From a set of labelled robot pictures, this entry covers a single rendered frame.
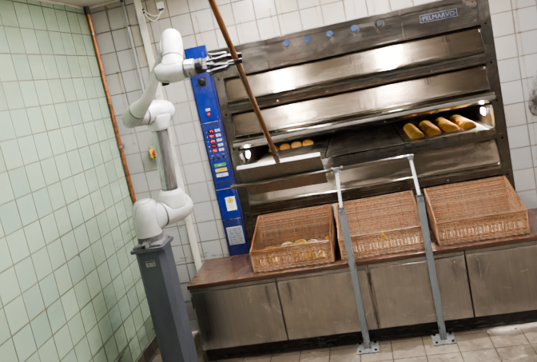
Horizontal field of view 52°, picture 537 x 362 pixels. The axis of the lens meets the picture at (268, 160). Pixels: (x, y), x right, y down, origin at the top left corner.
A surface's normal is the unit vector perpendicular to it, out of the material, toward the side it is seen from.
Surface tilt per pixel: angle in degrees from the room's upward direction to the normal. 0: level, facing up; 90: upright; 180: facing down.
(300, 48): 90
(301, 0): 90
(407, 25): 92
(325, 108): 70
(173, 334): 90
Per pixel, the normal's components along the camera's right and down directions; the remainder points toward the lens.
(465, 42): -0.20, -0.17
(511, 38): -0.14, 0.18
